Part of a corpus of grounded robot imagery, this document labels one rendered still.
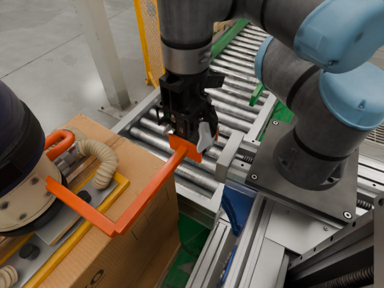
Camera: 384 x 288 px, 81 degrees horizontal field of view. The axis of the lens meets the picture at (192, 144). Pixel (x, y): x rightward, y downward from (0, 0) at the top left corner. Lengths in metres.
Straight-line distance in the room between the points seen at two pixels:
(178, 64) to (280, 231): 0.43
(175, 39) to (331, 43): 0.18
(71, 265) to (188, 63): 0.47
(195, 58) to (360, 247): 0.33
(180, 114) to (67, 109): 2.20
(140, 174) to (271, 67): 0.42
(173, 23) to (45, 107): 2.40
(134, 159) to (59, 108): 1.97
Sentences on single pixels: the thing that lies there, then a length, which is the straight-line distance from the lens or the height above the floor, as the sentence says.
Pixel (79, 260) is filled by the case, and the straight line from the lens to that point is 0.59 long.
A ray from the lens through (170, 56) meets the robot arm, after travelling 0.34.
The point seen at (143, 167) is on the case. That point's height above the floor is 0.95.
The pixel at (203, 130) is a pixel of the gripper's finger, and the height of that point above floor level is 1.14.
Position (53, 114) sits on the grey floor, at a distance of 2.54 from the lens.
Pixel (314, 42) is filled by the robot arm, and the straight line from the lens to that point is 0.26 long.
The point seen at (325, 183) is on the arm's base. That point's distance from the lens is 0.54.
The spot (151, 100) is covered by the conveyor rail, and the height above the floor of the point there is 0.59.
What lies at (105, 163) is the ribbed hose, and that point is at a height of 1.02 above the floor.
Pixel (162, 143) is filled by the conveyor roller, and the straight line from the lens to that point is 1.21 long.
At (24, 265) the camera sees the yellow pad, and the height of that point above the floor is 0.97.
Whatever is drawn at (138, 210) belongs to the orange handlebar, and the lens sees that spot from 0.43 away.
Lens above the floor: 1.47
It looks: 50 degrees down
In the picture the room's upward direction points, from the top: straight up
